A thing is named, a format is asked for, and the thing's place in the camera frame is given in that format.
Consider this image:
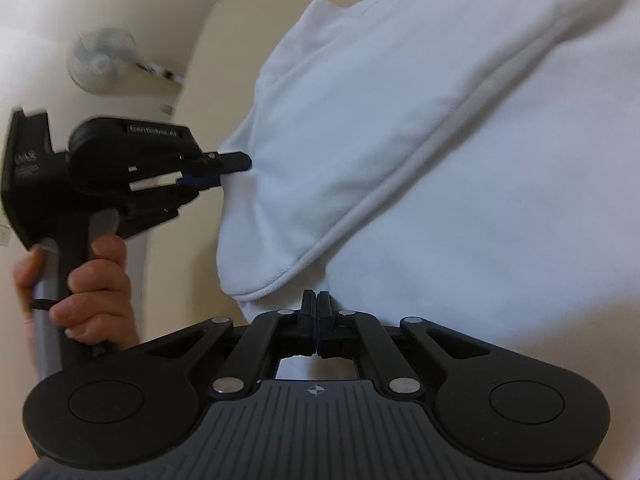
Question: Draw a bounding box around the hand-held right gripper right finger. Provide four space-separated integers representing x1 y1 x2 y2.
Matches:
316 290 496 402

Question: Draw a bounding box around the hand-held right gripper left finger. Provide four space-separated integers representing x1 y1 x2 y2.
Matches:
142 289 318 401

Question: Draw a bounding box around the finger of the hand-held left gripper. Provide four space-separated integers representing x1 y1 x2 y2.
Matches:
202 151 253 175
175 172 224 194

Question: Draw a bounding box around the white long-sleeved shirt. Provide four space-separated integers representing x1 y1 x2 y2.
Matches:
215 0 640 401

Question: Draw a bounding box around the person's left hand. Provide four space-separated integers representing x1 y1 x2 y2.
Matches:
14 234 141 357

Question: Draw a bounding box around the white standing fan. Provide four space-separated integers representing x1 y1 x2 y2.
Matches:
67 26 187 95

